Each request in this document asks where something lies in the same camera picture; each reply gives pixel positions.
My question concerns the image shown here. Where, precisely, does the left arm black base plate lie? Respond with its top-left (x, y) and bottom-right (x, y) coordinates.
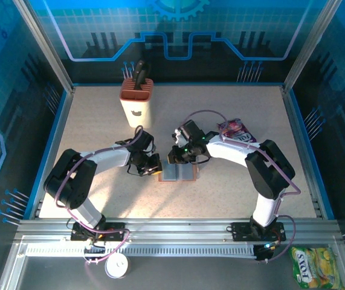
top-left (70, 222), bottom-right (127, 242)

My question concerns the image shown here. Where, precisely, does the white round lid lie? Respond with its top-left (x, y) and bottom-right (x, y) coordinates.
top-left (104, 253), bottom-right (131, 280)

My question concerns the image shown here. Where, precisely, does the black controller box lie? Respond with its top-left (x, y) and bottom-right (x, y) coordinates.
top-left (254, 241), bottom-right (279, 263)

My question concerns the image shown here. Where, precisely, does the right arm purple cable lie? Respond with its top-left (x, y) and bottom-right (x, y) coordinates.
top-left (183, 110), bottom-right (301, 264)

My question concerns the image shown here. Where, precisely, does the yellow green candy bag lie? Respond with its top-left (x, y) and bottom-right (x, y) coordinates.
top-left (289, 246), bottom-right (345, 290)

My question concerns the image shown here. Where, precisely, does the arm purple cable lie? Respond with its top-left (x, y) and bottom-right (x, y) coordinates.
top-left (54, 125), bottom-right (130, 266)
top-left (183, 110), bottom-right (301, 264)

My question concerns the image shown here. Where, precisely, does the purple candy bag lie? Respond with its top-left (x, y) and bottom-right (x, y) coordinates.
top-left (217, 118), bottom-right (257, 144)

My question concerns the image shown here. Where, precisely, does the aluminium side rail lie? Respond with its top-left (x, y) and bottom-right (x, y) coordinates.
top-left (282, 85), bottom-right (324, 219)
top-left (33, 86), bottom-right (77, 220)

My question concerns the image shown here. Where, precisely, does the aluminium frame post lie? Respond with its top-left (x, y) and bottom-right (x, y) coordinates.
top-left (12, 0), bottom-right (76, 93)
top-left (283, 0), bottom-right (344, 93)

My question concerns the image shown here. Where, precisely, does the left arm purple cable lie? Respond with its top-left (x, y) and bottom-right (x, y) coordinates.
top-left (54, 125), bottom-right (130, 266)

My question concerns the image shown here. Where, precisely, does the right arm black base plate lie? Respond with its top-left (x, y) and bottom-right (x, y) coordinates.
top-left (231, 221), bottom-right (287, 242)

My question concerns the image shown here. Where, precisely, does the white slotted cable duct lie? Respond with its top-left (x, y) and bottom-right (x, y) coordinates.
top-left (25, 244), bottom-right (257, 259)

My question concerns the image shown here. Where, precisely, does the grey-blue credit card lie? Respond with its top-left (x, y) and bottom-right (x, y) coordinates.
top-left (163, 164), bottom-right (178, 181)

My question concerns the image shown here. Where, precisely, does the beige knife block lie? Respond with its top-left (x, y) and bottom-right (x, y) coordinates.
top-left (119, 77), bottom-right (155, 129)

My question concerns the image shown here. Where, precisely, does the black-handled knife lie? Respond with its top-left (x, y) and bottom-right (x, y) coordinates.
top-left (134, 69), bottom-right (149, 91)
top-left (133, 59), bottom-right (147, 83)

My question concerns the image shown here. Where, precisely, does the long aluminium mounting rail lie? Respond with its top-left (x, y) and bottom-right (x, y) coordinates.
top-left (14, 217), bottom-right (344, 244)

